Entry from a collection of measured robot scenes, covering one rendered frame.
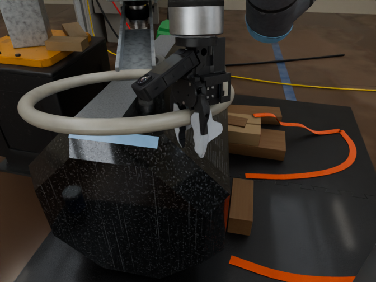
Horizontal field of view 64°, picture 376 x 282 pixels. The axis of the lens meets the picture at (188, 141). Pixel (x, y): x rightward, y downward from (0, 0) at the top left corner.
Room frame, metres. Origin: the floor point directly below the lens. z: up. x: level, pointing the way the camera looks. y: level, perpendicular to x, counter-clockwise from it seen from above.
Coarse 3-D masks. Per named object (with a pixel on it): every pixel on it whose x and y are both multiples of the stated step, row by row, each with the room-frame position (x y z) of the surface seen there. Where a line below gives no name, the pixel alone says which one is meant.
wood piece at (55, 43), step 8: (48, 40) 1.61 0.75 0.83; (56, 40) 1.61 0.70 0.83; (64, 40) 1.61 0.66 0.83; (72, 40) 1.61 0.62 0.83; (80, 40) 1.61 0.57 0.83; (48, 48) 1.59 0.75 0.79; (56, 48) 1.59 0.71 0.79; (64, 48) 1.58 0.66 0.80; (72, 48) 1.58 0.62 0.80; (80, 48) 1.57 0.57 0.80
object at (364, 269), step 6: (372, 252) 0.46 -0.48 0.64; (366, 258) 0.47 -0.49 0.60; (372, 258) 0.45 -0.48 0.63; (366, 264) 0.46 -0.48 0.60; (372, 264) 0.44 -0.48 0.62; (360, 270) 0.46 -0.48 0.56; (366, 270) 0.44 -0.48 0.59; (372, 270) 0.43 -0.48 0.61; (360, 276) 0.45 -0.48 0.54; (366, 276) 0.43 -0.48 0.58; (372, 276) 0.42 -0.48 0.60
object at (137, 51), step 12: (120, 24) 1.15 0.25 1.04; (120, 36) 1.05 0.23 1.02; (132, 36) 1.15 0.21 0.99; (144, 36) 1.15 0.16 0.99; (120, 48) 0.97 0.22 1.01; (132, 48) 1.06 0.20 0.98; (144, 48) 1.06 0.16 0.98; (120, 60) 0.92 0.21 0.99; (132, 60) 0.97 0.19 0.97; (144, 60) 0.98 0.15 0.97
